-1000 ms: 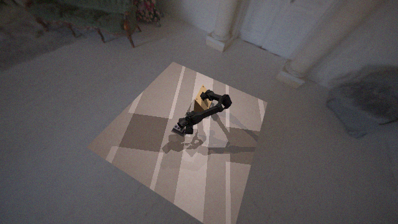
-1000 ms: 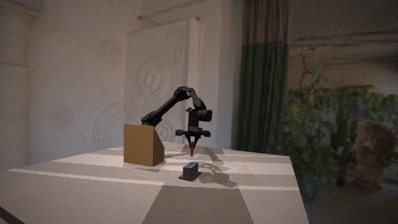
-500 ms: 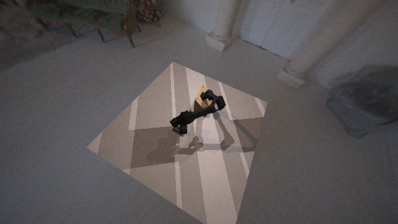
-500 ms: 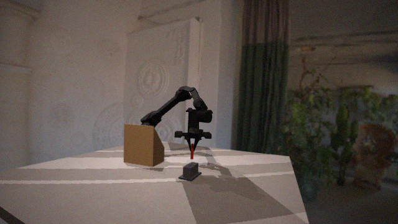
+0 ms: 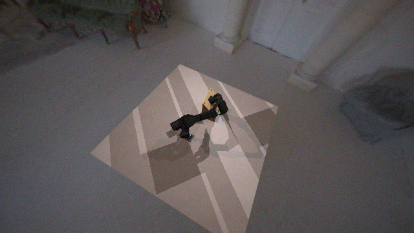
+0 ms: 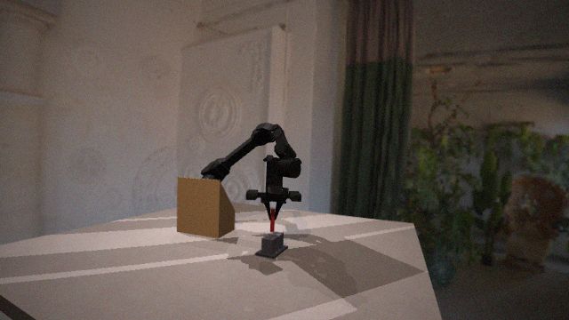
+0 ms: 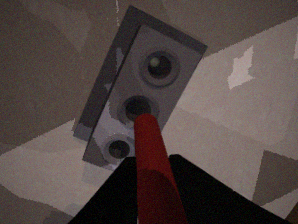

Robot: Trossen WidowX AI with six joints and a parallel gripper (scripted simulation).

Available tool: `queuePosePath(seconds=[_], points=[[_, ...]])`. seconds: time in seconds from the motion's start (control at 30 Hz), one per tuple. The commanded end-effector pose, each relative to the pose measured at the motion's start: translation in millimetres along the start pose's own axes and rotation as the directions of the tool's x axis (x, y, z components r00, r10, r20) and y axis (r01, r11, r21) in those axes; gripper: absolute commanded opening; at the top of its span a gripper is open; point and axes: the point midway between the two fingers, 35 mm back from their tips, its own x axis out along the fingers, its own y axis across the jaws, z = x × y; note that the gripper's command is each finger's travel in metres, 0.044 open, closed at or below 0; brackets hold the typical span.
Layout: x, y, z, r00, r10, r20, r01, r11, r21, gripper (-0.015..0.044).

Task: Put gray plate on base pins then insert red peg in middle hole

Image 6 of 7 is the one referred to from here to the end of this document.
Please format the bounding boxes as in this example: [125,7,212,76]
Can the red peg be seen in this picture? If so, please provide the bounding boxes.
[270,209,275,232]

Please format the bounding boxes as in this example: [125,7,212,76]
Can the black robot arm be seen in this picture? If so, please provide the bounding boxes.
[201,123,302,203]

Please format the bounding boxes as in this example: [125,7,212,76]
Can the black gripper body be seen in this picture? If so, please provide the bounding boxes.
[245,175,301,202]

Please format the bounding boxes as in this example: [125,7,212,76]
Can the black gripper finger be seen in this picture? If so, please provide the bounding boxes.
[260,200,271,220]
[275,201,286,220]

